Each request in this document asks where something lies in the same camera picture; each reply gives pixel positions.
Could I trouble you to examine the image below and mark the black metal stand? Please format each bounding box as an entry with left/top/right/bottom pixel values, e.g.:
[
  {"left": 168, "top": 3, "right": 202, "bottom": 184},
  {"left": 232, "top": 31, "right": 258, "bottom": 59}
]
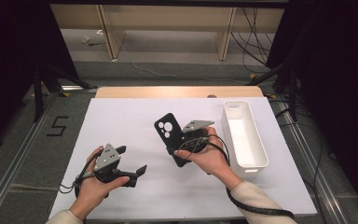
[
  {"left": 246, "top": 60, "right": 299, "bottom": 122},
  {"left": 32, "top": 62, "right": 99, "bottom": 122}
]

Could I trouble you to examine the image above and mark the wooden table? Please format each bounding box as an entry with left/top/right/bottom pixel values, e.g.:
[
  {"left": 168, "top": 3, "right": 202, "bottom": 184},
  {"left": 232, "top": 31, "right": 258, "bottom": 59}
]
[{"left": 94, "top": 86, "right": 265, "bottom": 99}]

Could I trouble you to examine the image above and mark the black phone case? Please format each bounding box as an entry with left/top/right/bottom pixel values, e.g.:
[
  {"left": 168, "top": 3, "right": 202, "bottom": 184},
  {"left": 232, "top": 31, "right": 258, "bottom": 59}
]
[{"left": 154, "top": 112, "right": 197, "bottom": 168}]

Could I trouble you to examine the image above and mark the aluminium floor rail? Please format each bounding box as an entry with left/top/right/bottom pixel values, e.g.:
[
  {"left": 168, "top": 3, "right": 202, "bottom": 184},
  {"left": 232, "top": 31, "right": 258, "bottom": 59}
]
[
  {"left": 0, "top": 90, "right": 60, "bottom": 224},
  {"left": 271, "top": 96, "right": 351, "bottom": 224}
]

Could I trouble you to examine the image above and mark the white floor cable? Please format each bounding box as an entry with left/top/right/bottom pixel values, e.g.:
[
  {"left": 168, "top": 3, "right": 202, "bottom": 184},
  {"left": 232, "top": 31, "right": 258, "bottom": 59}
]
[{"left": 115, "top": 27, "right": 251, "bottom": 85}]

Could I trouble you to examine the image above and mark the person's right hand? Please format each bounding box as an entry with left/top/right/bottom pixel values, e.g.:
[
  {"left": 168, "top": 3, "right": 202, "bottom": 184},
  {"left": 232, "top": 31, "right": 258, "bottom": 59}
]
[{"left": 173, "top": 126, "right": 244, "bottom": 191}]

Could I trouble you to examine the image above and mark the white plastic bin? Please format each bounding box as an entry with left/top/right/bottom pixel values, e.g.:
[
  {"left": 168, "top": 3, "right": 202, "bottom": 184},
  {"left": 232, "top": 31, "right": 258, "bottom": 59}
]
[{"left": 222, "top": 99, "right": 269, "bottom": 179}]

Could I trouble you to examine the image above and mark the tangle of black cables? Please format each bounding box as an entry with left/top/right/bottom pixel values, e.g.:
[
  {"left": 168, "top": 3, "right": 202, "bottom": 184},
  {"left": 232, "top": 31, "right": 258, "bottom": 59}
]
[{"left": 231, "top": 7, "right": 276, "bottom": 74}]

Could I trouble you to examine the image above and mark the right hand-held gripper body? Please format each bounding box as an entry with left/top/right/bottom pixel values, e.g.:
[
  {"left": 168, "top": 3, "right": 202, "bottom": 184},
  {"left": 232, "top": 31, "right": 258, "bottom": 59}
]
[{"left": 178, "top": 119, "right": 215, "bottom": 154}]

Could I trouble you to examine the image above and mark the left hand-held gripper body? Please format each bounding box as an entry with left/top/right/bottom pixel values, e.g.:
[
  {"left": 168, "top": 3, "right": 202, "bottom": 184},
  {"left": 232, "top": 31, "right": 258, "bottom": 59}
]
[{"left": 93, "top": 143, "right": 138, "bottom": 189}]

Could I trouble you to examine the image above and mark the white table sheet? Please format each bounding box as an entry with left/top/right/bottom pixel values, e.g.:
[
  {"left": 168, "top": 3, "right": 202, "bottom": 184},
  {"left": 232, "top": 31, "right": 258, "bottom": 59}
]
[{"left": 48, "top": 96, "right": 319, "bottom": 220}]

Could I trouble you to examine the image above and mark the black curtain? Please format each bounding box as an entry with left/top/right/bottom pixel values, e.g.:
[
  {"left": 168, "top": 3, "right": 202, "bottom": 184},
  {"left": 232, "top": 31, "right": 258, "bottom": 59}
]
[
  {"left": 0, "top": 0, "right": 78, "bottom": 150},
  {"left": 267, "top": 0, "right": 358, "bottom": 213}
]

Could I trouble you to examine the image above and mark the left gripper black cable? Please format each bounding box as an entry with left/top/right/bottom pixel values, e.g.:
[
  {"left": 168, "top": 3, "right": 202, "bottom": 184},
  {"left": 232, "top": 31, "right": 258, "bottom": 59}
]
[{"left": 58, "top": 148, "right": 104, "bottom": 199}]

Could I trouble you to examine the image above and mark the person's left hand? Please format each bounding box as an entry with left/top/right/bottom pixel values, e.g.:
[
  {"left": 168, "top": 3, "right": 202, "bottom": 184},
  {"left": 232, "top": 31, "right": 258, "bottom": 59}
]
[{"left": 69, "top": 145, "right": 131, "bottom": 220}]

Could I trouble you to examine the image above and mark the thin black floor cable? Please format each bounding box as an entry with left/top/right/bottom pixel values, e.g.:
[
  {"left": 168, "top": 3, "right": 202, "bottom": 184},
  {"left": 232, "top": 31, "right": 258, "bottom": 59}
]
[{"left": 274, "top": 99, "right": 329, "bottom": 224}]

